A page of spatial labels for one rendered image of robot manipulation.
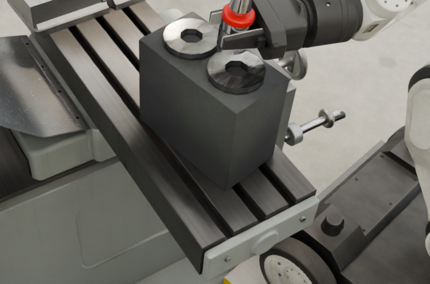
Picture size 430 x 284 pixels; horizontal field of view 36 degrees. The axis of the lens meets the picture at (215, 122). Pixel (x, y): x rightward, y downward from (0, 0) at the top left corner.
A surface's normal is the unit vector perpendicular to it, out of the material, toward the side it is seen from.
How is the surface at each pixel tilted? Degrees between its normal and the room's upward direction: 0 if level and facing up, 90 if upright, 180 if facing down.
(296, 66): 90
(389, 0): 28
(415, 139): 90
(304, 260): 6
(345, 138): 0
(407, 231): 0
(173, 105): 90
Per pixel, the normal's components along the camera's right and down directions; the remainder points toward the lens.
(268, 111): 0.70, 0.55
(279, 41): 0.32, 0.09
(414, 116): -0.70, 0.48
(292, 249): -0.18, -0.80
